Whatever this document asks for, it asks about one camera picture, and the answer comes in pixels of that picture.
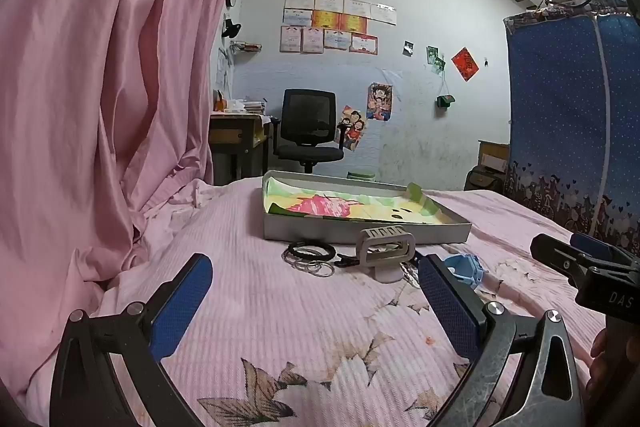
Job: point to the cartoon fighter wall poster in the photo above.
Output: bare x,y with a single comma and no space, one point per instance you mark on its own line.
380,102

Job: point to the black office chair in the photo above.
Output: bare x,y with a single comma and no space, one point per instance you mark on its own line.
307,114

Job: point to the thin metal rings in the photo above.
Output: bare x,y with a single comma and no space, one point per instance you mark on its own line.
316,268

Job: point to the group of wall certificates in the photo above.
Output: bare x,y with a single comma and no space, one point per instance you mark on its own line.
312,39

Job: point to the cardboard box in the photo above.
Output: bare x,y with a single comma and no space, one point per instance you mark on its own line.
492,157

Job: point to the pink curtain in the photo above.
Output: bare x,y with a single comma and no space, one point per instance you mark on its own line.
100,82

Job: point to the person's right hand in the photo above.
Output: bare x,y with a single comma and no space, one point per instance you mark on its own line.
598,357

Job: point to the black hanging accessory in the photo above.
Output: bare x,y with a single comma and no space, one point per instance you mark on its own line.
231,28

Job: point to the beige rectangular hair claw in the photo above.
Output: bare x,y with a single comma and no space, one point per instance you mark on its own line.
385,237

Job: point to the grey shallow box tray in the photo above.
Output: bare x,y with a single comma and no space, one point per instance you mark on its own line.
350,231

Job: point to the stack of books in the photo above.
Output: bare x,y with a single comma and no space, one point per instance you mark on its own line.
250,106

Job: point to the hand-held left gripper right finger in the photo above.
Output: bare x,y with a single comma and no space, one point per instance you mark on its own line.
447,302

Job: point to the light blue wrist watch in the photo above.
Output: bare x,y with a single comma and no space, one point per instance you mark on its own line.
465,269

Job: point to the wooden desk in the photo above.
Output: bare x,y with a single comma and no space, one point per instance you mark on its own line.
232,134

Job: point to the green hanging pouch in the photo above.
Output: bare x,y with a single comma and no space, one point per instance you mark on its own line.
445,101

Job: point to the blue fabric wardrobe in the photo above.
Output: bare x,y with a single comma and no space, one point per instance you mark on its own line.
555,107

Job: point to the cartoon family wall poster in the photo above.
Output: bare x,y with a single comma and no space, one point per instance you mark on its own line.
351,127

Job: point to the dark suitcase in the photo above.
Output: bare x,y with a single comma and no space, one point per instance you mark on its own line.
482,179

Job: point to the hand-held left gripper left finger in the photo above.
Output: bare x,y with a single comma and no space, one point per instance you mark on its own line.
182,299

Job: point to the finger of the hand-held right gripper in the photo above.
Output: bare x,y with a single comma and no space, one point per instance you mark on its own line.
557,254
595,246

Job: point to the green wall photos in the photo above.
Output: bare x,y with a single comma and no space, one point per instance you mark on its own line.
435,59

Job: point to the colourful paper tray lining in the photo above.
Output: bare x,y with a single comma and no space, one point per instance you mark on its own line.
325,207

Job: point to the pink floral bedsheet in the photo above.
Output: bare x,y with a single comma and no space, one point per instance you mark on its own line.
280,317

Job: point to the small dark wall photo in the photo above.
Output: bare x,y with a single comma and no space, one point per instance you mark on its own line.
408,48

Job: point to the red diamond paper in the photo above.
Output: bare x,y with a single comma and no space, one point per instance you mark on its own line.
465,64

